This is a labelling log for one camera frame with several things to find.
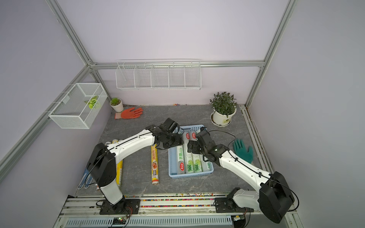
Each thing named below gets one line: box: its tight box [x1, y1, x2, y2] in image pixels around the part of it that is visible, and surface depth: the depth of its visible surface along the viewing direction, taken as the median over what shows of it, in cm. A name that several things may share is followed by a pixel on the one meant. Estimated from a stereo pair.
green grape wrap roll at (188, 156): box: [184, 131, 194, 174], surface depth 86 cm
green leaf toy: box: [83, 95, 98, 110], surface depth 84 cm
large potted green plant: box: [209, 91, 238, 128], surface depth 100 cm
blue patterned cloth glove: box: [77, 169, 94, 190], surface depth 84 cm
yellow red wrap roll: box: [151, 143, 159, 185], surface depth 86 cm
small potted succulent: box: [109, 97, 124, 113], surface depth 114 cm
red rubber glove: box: [114, 107, 144, 120], surface depth 118 cm
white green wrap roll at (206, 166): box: [199, 153, 214, 172], surface depth 84 cm
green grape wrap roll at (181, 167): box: [176, 143, 186, 174], surface depth 88 cm
